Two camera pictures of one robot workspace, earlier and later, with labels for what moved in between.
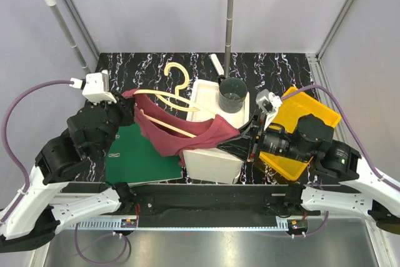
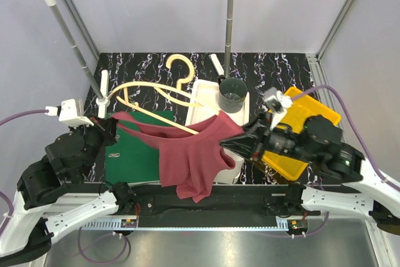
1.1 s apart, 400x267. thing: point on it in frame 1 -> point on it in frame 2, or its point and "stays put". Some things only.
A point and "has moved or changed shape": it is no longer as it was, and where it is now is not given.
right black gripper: [240, 146] stays put
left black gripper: [126, 107] -> [107, 127]
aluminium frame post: [334, 28] stays put
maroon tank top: [172, 135] has moved or changed shape
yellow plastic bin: [291, 110] stays put
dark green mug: [232, 92] stays put
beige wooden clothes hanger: [167, 125] -> [182, 68]
